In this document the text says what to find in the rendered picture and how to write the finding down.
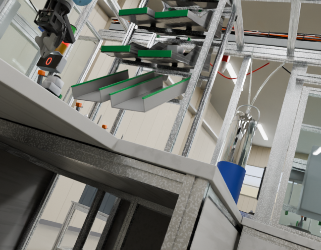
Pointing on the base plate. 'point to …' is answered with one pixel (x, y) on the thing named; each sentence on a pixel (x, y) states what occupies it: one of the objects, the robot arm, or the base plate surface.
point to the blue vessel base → (232, 177)
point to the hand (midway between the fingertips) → (45, 55)
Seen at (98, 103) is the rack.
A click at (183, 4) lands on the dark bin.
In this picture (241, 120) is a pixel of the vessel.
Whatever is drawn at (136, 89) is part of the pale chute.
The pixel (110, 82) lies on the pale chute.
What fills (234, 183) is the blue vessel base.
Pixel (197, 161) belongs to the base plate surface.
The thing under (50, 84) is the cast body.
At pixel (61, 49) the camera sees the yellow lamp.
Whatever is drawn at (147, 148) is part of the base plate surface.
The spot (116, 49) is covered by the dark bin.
